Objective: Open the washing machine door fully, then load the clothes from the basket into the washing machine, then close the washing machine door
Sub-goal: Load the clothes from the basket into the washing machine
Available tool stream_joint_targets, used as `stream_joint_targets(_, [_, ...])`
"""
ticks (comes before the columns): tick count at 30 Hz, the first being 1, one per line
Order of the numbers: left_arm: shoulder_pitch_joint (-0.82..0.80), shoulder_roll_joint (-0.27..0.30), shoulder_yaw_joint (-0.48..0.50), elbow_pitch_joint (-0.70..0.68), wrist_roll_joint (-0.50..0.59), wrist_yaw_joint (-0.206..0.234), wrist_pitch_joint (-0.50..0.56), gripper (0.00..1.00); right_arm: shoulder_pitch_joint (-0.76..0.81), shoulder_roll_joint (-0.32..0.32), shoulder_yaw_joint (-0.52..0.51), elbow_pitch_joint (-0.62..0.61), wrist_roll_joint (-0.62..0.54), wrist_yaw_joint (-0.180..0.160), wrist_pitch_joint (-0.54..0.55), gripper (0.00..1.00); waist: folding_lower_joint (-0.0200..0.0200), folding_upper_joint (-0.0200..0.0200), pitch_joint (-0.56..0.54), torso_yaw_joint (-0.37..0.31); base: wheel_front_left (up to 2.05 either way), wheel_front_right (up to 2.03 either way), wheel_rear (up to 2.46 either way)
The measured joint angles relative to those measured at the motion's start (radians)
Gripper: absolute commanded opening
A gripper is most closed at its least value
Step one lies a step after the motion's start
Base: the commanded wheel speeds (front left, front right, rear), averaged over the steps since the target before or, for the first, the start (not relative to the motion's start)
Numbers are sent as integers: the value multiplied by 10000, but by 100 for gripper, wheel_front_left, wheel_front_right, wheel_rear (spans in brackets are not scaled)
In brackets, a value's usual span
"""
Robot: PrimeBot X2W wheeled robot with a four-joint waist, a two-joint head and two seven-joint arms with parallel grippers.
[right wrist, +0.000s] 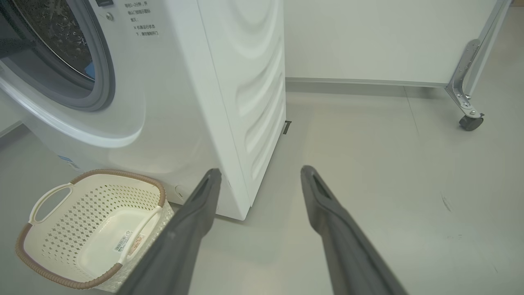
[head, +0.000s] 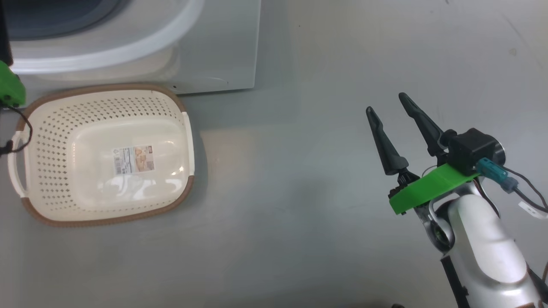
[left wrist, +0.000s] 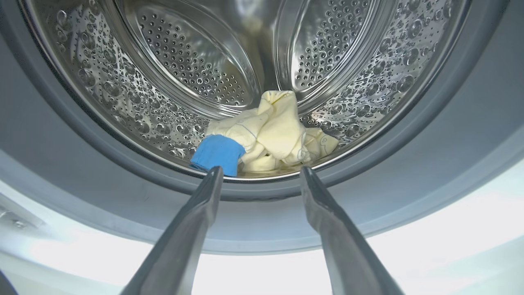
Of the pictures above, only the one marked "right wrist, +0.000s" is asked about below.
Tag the white front-load washing machine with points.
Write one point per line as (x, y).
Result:
(184, 102)

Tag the grey metal panel leg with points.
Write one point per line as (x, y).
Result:
(462, 82)

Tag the printed warning text sticker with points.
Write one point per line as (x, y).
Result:
(141, 18)

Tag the cream plastic laundry basket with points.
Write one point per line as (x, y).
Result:
(98, 229)

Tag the white partition panel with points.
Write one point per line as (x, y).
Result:
(368, 41)

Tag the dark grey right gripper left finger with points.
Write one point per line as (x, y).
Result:
(176, 246)

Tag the blue energy label sticker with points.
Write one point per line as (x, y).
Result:
(68, 162)

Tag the black caster wheel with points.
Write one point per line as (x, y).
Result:
(470, 123)

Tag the barcode product label sticker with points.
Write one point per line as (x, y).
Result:
(129, 242)

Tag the black washing machine foot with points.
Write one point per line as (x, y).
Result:
(287, 127)

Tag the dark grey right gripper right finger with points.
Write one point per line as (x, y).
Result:
(352, 254)

